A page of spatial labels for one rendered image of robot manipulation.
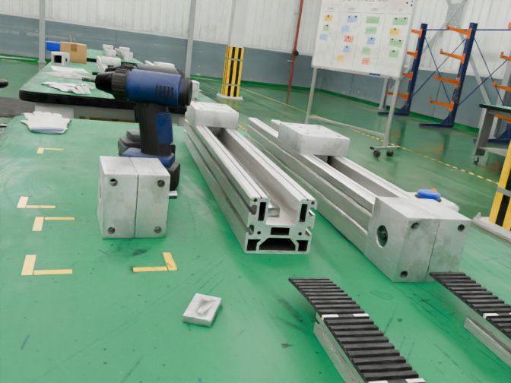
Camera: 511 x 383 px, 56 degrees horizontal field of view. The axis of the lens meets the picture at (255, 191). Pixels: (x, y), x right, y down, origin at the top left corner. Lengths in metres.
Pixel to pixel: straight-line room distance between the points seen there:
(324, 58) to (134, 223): 6.36
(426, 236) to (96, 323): 0.43
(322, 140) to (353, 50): 5.63
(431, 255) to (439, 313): 0.10
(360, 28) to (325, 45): 0.61
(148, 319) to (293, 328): 0.15
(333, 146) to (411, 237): 0.42
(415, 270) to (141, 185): 0.40
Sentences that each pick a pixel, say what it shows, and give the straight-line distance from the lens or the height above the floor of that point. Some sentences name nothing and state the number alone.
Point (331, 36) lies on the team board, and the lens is 6.93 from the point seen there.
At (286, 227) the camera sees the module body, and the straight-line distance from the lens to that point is 0.70.
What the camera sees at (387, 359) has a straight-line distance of 0.46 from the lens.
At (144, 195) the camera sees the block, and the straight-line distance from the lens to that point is 0.69.
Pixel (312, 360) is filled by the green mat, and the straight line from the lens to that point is 0.50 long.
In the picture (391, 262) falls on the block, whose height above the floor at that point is 0.80.
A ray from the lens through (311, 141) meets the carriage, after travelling 1.02.
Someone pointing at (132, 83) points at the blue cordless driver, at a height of 0.97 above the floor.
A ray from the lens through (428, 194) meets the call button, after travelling 0.92.
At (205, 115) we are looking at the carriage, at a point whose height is 0.89.
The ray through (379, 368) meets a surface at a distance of 0.45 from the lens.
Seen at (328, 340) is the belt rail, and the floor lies 0.79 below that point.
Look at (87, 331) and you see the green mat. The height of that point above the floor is 0.78.
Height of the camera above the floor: 1.06
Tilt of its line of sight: 16 degrees down
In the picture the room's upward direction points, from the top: 8 degrees clockwise
